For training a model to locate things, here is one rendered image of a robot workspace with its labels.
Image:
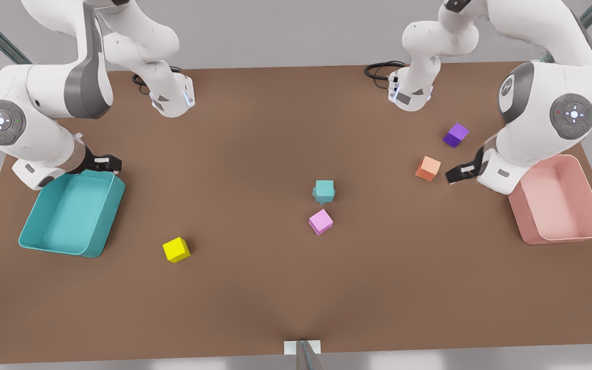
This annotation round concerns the pale post foot plate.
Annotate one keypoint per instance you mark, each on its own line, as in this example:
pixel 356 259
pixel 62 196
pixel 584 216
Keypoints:
pixel 290 347

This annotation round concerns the teal blue cube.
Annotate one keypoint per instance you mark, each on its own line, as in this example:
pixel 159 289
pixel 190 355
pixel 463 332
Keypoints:
pixel 324 186
pixel 322 200

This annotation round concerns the pink cube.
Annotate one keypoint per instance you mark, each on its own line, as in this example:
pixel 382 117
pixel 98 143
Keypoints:
pixel 320 221

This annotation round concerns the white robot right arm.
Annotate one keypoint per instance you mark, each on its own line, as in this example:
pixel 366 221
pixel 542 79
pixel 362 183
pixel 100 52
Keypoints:
pixel 44 87

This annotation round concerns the pink plastic bin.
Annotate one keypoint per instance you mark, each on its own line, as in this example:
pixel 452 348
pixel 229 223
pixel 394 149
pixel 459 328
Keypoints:
pixel 558 203

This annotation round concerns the yellow cube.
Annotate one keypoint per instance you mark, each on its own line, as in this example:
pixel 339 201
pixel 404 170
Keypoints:
pixel 176 250

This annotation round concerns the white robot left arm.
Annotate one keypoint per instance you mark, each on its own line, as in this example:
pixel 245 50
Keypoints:
pixel 548 103

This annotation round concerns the purple cube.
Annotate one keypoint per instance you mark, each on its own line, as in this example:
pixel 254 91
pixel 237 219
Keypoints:
pixel 456 134

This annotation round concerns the teal plastic bin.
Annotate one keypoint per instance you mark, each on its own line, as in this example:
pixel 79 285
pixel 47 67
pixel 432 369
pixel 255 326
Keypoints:
pixel 72 215

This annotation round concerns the orange cube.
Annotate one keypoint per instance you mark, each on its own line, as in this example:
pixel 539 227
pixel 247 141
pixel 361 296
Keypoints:
pixel 428 168

